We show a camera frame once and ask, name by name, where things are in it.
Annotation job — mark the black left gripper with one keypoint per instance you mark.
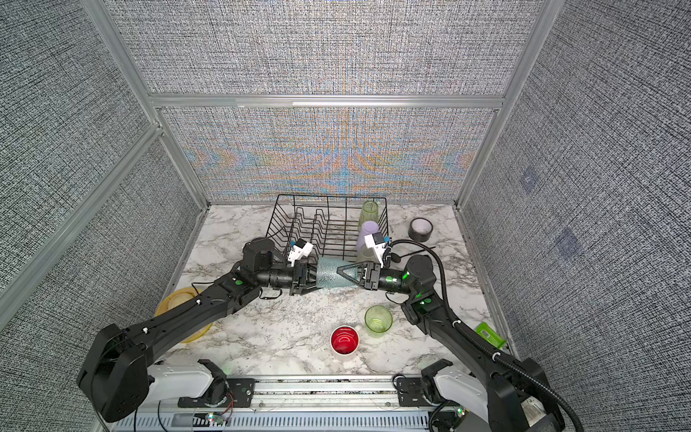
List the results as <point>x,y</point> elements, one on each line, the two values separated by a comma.
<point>300,283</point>

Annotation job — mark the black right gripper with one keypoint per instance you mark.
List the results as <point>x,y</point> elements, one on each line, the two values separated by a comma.
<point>372,278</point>

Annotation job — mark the teal frosted cup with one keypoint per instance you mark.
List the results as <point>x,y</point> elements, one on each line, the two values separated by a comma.
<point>328,276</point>

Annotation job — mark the black wire dish rack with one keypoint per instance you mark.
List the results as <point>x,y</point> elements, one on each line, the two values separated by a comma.
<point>331,223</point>

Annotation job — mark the lilac plastic cup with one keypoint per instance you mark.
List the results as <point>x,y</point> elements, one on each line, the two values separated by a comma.
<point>367,228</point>

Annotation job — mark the tall light green cup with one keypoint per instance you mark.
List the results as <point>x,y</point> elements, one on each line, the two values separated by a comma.
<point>369,212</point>

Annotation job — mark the pale yellow-green frosted cup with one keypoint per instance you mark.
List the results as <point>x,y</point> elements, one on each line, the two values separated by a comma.
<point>366,255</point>

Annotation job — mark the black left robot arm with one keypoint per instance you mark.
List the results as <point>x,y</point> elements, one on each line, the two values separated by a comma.
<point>114,376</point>

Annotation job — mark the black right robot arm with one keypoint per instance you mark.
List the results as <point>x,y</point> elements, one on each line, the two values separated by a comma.
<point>509,395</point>

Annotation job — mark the short green cup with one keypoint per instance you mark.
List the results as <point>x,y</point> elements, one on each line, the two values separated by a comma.
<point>378,321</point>

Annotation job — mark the red cup white outside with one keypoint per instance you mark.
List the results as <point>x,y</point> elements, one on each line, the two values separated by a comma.
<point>344,341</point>

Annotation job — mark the black tape roll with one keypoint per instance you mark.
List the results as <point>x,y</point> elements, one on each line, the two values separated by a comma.
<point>420,229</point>

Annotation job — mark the green marker pen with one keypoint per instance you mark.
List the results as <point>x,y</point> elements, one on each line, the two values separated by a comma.
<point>491,336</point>

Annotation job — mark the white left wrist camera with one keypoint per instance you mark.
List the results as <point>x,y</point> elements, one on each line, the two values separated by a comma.
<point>300,249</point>

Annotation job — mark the aluminium front rail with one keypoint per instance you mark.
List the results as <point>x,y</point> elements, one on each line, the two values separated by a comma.
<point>287,393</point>

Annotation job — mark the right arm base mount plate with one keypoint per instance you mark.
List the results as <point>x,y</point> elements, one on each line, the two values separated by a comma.
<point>420,391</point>

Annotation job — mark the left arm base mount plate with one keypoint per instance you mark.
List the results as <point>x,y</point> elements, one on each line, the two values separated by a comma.
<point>222,391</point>

